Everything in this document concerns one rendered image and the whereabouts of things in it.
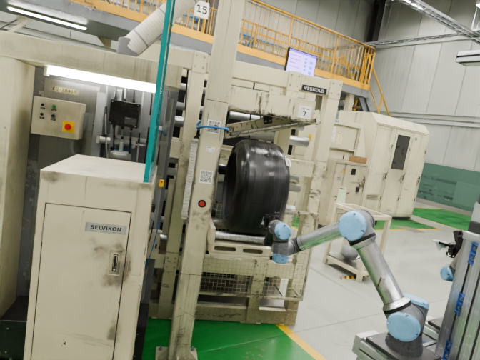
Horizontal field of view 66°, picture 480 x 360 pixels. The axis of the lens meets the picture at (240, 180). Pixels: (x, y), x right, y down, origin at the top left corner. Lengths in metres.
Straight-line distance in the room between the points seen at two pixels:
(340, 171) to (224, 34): 4.89
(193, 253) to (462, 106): 12.63
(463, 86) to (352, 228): 12.90
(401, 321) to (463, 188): 12.19
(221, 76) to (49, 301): 1.38
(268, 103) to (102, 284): 1.51
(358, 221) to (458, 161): 12.41
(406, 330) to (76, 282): 1.27
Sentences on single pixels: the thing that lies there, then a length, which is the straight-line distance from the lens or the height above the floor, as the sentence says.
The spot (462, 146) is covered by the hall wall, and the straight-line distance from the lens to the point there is 13.94.
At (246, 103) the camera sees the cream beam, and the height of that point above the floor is 1.69.
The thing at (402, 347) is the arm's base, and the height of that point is 0.75.
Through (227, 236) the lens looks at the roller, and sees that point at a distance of 2.17.
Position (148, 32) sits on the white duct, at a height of 2.00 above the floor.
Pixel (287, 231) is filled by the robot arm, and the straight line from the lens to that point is 1.76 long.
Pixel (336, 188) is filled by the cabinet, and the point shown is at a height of 0.76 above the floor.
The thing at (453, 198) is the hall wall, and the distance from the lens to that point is 13.83.
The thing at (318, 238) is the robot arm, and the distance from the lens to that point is 1.83.
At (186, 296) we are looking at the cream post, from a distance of 2.37.
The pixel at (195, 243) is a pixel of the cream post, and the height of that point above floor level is 0.81.
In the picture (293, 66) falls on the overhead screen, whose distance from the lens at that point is 6.17.
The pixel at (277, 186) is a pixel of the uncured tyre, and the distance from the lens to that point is 2.04.
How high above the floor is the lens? 1.53
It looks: 8 degrees down
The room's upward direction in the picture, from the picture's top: 9 degrees clockwise
